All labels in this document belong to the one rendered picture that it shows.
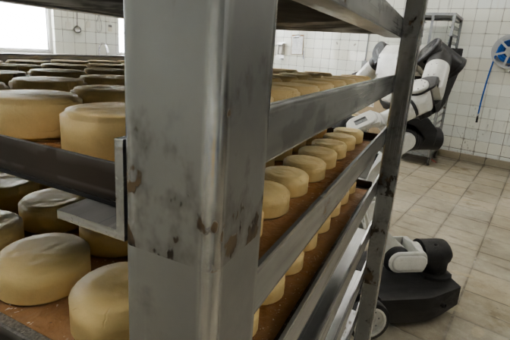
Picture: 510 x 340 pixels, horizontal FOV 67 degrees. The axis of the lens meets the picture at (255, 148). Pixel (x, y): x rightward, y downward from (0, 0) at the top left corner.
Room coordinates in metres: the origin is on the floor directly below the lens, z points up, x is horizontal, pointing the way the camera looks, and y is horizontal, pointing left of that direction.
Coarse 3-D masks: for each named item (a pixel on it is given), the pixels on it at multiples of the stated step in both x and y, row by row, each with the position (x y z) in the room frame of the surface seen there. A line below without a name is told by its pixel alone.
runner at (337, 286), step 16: (352, 240) 0.64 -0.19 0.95; (368, 240) 0.65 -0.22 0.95; (352, 256) 0.58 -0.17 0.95; (336, 272) 0.53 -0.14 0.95; (352, 272) 0.52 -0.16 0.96; (336, 288) 0.49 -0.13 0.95; (320, 304) 0.45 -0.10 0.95; (336, 304) 0.43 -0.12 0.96; (320, 320) 0.41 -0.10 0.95; (304, 336) 0.38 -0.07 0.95; (320, 336) 0.36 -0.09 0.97
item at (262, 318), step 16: (352, 192) 0.62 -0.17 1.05; (336, 208) 0.52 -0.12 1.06; (352, 208) 0.56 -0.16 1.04; (336, 224) 0.50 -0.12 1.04; (320, 240) 0.45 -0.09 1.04; (304, 256) 0.41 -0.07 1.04; (320, 256) 0.41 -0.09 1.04; (288, 272) 0.36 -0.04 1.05; (304, 272) 0.37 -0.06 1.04; (288, 288) 0.34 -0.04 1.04; (304, 288) 0.34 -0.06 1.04; (272, 304) 0.31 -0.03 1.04; (288, 304) 0.32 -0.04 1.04; (256, 320) 0.27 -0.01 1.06; (272, 320) 0.29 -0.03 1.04; (256, 336) 0.27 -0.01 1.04; (272, 336) 0.27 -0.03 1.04
